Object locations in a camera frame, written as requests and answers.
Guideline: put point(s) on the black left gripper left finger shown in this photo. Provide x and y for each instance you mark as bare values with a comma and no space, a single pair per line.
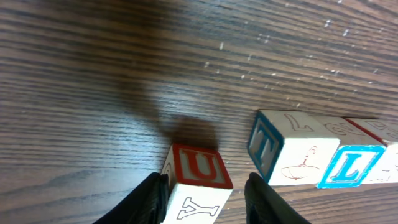
146,204

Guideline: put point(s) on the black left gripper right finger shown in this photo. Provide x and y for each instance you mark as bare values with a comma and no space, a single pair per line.
265,206

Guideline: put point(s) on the red U block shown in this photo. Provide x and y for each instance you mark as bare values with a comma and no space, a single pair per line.
199,185

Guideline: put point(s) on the blue T block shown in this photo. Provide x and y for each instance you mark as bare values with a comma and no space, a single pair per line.
290,147

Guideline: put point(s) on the blue L block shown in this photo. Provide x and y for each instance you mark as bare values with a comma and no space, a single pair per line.
354,158

